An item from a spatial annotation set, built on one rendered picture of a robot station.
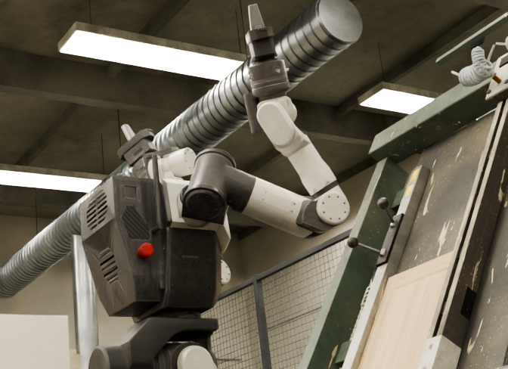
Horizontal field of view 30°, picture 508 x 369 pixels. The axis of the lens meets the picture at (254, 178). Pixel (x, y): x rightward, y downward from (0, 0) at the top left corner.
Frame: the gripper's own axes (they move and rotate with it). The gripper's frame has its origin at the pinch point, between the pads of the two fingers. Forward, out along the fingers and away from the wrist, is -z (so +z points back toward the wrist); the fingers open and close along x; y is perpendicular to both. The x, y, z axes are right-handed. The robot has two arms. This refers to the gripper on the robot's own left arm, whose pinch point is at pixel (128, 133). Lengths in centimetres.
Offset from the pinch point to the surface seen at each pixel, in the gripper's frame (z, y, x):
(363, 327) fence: 77, -46, 15
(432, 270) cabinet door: 75, -43, 43
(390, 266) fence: 63, -59, 29
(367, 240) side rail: 45, -84, 22
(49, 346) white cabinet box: -73, -273, -237
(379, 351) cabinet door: 86, -37, 18
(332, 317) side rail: 65, -64, 3
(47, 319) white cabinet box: -89, -275, -230
